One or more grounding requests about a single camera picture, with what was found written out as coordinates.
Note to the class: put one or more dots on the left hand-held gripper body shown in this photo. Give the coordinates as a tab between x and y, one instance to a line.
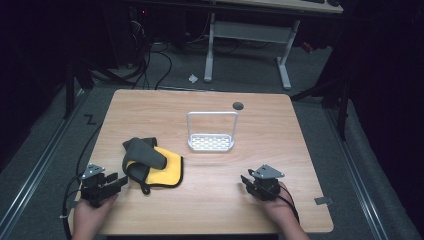
95	190

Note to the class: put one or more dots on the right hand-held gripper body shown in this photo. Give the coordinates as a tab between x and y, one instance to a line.
266	185

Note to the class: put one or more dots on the grey and yellow cloth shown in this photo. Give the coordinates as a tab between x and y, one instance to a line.
151	163

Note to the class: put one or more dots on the person's right hand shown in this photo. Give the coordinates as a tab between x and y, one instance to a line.
281	208

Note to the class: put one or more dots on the person's left hand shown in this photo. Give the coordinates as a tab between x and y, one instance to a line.
88	220

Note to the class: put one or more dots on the grey tape piece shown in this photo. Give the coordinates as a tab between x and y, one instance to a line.
72	204
323	200

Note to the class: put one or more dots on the white metal rack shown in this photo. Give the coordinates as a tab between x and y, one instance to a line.
210	141

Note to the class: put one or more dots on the black round table grommet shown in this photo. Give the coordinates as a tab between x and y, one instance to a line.
238	106

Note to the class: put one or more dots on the black metal stand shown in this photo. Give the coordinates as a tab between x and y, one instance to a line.
343	106
69	90

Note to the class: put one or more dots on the white paper scrap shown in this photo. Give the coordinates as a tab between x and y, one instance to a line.
193	78

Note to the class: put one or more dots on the dark computer tower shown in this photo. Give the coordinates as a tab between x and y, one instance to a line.
138	33

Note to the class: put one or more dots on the metal floor rail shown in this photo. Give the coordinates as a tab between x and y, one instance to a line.
358	180
36	170

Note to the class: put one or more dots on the desk with white frame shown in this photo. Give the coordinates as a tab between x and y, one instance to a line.
250	31

